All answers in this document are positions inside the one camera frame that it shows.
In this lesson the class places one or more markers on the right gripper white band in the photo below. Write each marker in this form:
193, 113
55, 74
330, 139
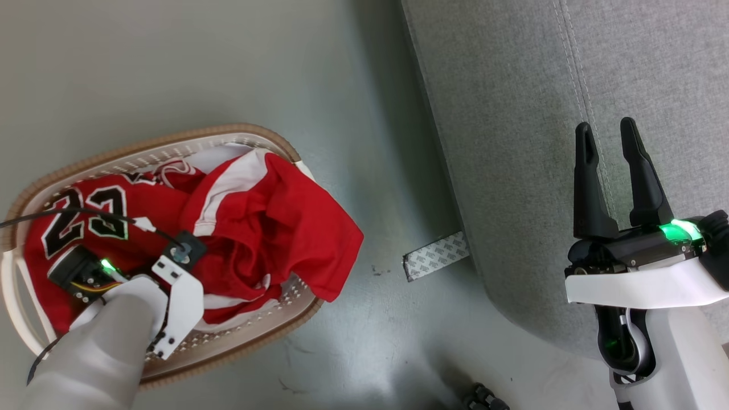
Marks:
643, 273

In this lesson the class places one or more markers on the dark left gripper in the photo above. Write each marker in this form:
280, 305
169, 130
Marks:
80, 274

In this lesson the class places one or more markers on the red number 23 jersey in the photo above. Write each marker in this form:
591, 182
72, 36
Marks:
68, 228

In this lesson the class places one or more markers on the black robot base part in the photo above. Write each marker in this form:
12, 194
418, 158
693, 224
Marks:
484, 397

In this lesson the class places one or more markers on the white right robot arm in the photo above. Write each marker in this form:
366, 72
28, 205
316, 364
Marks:
678, 359

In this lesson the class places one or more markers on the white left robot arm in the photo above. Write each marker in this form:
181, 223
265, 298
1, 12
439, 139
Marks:
97, 353

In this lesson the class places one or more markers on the white laundry basket tan rim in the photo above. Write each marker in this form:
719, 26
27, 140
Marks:
267, 319

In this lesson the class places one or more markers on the grey fabric sofa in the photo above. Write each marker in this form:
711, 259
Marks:
524, 142

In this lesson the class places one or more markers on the grey printed tape strip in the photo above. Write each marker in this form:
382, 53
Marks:
435, 255

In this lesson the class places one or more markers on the red basketball jersey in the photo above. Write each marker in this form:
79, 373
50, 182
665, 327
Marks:
273, 228

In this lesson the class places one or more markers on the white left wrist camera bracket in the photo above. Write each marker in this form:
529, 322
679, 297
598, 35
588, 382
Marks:
183, 296

